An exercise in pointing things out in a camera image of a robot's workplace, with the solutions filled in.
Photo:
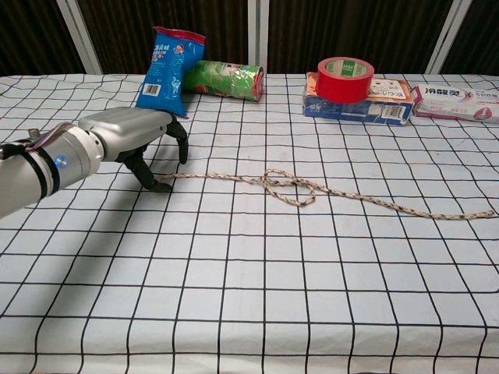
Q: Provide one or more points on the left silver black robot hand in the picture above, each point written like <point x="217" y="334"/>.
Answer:
<point x="121" y="130"/>

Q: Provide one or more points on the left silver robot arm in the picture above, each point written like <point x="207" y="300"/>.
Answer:
<point x="43" y="167"/>

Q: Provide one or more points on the green cylindrical chip can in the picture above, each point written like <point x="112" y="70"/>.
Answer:
<point x="226" y="80"/>

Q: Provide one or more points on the red tape roll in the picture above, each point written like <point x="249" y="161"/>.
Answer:
<point x="343" y="83"/>

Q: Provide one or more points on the blue orange tissue pack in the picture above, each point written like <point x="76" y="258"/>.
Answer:
<point x="386" y="107"/>

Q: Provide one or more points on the pink white toothpaste box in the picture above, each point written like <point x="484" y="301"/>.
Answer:
<point x="452" y="101"/>

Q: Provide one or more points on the white metal frame post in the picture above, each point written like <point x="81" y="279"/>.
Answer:
<point x="446" y="35"/>
<point x="80" y="35"/>
<point x="259" y="31"/>

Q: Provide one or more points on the blue snack bag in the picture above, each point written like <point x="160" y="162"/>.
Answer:
<point x="167" y="74"/>

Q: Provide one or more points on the white black grid tablecloth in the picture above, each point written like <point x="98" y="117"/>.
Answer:
<point x="249" y="253"/>

